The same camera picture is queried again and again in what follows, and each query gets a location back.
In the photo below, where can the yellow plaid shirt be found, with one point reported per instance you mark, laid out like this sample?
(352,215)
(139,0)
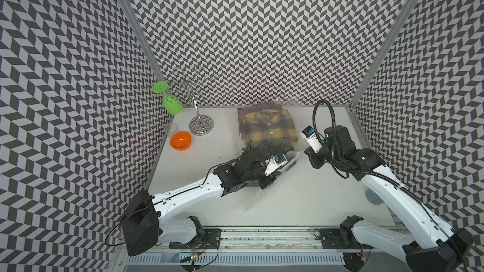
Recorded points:
(274,127)

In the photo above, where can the grey blue cup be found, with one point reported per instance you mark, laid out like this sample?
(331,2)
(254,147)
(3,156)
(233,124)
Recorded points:
(373,198)

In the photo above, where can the red black plaid shirt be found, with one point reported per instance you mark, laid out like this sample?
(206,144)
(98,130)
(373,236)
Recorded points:
(258,107)

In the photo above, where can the chrome glass holder stand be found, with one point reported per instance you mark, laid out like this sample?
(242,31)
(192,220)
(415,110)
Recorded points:
(192,82)

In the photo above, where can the orange plastic bowl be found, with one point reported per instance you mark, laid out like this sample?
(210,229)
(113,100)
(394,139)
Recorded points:
(181,141)

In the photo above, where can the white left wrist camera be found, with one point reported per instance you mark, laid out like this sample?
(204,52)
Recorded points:
(275,163)

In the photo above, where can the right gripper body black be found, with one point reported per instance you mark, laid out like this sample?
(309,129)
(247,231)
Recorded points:
(326,154)

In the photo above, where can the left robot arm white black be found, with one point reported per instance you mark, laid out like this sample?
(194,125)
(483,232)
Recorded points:
(151,219)

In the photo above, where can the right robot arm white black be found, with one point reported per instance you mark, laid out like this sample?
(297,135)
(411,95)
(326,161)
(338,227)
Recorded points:
(452,244)

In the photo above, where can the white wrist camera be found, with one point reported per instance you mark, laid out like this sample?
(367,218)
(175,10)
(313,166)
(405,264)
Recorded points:
(275,163)
(311,137)

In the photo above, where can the clear plastic cup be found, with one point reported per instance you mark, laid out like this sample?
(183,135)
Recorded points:
(171,129)

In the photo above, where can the clear plastic vacuum bag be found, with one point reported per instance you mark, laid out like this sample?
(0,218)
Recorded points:
(292,156)

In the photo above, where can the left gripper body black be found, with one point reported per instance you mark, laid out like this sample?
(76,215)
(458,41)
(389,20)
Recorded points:
(259,176)

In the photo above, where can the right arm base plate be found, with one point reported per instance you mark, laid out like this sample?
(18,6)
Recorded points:
(336,238)

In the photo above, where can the green plastic wine glass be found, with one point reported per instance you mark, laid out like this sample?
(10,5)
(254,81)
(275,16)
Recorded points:
(171,103)

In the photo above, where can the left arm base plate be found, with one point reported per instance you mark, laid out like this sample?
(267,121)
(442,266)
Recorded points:
(189,233)

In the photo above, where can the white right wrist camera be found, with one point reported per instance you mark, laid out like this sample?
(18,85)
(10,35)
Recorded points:
(311,137)

